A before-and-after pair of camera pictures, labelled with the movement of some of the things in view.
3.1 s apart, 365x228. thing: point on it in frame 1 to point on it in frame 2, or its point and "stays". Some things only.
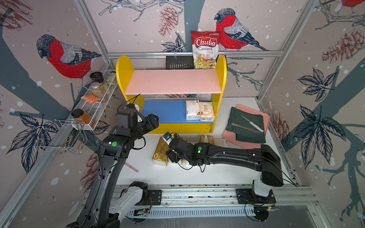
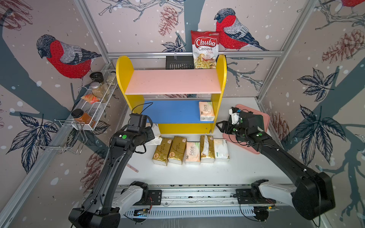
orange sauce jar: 79,116 stays
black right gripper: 171,157 to 226,124
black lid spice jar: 97,76 stays
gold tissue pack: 160,156 stays
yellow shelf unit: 184,100 stays
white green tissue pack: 192,109 to 151,147
